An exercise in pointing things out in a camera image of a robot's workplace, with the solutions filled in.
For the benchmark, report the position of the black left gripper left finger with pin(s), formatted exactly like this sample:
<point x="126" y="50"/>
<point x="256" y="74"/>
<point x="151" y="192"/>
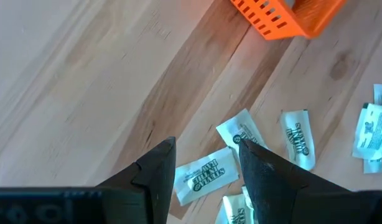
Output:
<point x="122" y="202"/>

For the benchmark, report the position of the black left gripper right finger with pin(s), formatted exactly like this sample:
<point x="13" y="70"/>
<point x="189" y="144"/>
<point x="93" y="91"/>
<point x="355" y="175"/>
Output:
<point x="287" y="193"/>

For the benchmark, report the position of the white stevia sweetener packet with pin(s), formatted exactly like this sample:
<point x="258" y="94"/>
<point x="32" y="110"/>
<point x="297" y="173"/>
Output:
<point x="220" y="216"/>
<point x="298" y="140"/>
<point x="246" y="196"/>
<point x="237" y="127"/>
<point x="373" y="133"/>
<point x="236" y="210"/>
<point x="206" y="174"/>

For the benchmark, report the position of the orange slotted plastic basket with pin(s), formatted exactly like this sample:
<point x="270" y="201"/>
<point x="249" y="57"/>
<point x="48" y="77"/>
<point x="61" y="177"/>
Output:
<point x="290" y="21"/>

